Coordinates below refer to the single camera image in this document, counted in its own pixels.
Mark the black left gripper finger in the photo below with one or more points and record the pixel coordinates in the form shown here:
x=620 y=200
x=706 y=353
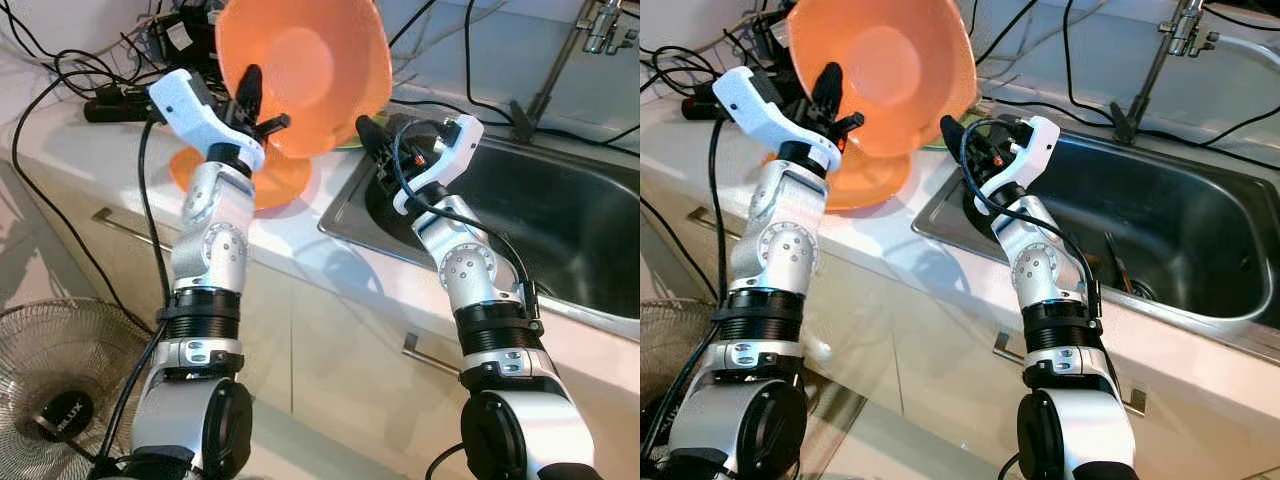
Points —
x=826 y=90
x=249 y=92

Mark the black charger with white label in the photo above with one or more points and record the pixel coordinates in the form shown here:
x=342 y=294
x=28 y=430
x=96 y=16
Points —
x=775 y=35
x=185 y=40

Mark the sink drain strainer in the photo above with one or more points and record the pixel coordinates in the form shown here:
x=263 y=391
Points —
x=1135 y=290

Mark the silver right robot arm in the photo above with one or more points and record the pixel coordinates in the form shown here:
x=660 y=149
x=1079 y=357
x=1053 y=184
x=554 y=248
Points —
x=1040 y=270
x=470 y=270

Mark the white kitchen base cabinet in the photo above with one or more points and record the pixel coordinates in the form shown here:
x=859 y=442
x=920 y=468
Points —
x=340 y=340
x=920 y=330

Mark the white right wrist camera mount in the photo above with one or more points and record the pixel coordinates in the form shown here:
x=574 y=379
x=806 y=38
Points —
x=445 y=165
x=1020 y=165

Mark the orange plastic bowl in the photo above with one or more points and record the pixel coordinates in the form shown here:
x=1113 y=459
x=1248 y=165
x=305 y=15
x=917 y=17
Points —
x=890 y=60
x=320 y=60

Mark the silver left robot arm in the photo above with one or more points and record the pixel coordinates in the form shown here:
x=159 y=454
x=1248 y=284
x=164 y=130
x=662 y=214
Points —
x=785 y=250
x=205 y=255

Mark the black power strip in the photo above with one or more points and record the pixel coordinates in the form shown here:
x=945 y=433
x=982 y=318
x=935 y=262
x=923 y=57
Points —
x=115 y=105
x=705 y=105

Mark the stainless steel sink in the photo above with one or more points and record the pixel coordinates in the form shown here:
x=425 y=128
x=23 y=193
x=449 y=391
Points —
x=1170 y=210
x=560 y=200

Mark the chrome faucet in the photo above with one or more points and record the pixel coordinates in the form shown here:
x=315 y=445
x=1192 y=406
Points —
x=550 y=80
x=1155 y=75

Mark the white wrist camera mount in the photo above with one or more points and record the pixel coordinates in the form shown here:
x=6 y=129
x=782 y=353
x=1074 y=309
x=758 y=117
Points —
x=765 y=110
x=445 y=165
x=195 y=112
x=1020 y=165

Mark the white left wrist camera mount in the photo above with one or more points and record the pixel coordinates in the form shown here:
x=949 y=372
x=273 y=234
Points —
x=765 y=110
x=195 y=112

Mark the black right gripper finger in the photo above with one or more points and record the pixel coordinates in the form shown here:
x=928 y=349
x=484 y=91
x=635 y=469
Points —
x=957 y=135
x=372 y=135

